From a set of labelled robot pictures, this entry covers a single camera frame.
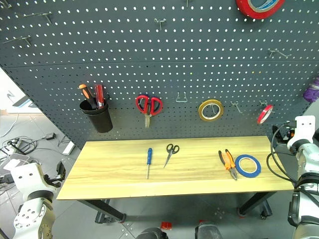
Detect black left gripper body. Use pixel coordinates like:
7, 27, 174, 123
43, 173, 62, 189

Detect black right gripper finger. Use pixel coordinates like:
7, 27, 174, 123
272, 124, 283, 144

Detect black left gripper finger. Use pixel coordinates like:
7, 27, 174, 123
56, 161, 66, 181

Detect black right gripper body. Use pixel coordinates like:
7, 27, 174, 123
280, 125, 296, 145

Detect dark grey metal pegboard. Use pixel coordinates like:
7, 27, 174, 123
0, 0, 319, 150

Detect white flat floor box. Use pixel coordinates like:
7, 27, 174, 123
62, 141, 76, 155

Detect thin red tape roll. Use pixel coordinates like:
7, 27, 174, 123
257, 104, 274, 125

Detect purple folded umbrella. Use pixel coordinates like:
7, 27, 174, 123
303, 76, 319, 103

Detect blue tape roll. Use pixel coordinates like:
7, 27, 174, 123
234, 154, 262, 179

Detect black plastic cup holder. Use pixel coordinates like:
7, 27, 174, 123
79, 98, 114, 133

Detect yellow tape roll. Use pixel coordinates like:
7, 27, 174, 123
198, 99, 224, 122

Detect long metal pegboard hook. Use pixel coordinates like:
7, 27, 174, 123
1, 35, 33, 47
268, 49, 292, 59
15, 11, 53, 25

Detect dark rounded shape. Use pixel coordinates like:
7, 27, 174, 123
194, 223, 226, 239
135, 227, 168, 239

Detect wide red tape roll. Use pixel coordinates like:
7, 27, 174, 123
235, 0, 286, 20

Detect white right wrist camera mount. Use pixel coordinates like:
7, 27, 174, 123
286, 115, 316, 150

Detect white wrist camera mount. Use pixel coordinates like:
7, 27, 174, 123
10, 163, 50, 198
286, 115, 316, 150

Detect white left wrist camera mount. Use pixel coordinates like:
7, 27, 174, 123
10, 163, 50, 198

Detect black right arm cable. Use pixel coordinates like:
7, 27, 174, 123
266, 122, 301, 186

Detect tangled black floor cables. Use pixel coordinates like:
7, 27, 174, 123
0, 135, 75, 156

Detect orange black handle pliers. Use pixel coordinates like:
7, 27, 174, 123
218, 148, 238, 181

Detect black metal table frame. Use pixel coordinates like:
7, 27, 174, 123
76, 191, 278, 224

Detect orange black handle screwdriver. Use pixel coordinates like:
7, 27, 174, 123
78, 84, 98, 110

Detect red handle screwdriver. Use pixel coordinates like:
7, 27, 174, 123
94, 84, 105, 110

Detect blue handle screwdriver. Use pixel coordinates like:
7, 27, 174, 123
146, 147, 153, 180

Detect wire loop pegboard hook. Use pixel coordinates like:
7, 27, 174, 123
175, 91, 188, 103

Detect black handle scissors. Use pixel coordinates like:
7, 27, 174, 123
163, 143, 180, 169

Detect red handle scissors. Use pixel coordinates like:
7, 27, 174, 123
135, 94, 163, 129

